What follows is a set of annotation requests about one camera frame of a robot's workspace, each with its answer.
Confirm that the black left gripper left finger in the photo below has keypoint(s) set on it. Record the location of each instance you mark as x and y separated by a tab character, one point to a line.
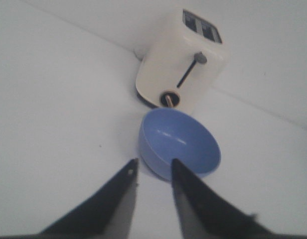
105	215

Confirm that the cream toaster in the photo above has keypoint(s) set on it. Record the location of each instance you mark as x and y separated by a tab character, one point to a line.
183	61

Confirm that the blue bowl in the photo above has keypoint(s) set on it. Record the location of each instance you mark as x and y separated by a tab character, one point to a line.
166	134

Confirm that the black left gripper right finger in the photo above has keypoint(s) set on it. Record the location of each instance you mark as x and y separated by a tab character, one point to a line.
205	215

